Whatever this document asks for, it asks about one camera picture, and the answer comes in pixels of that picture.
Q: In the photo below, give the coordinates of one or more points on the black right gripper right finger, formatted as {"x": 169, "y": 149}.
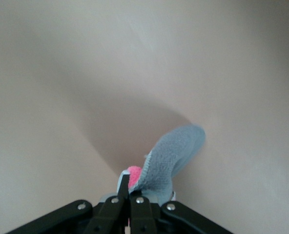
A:
{"x": 144, "y": 217}

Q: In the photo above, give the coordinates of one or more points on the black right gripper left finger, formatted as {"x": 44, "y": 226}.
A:
{"x": 103, "y": 214}

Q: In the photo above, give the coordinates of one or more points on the pink and grey towel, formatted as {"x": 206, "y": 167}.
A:
{"x": 169, "y": 158}

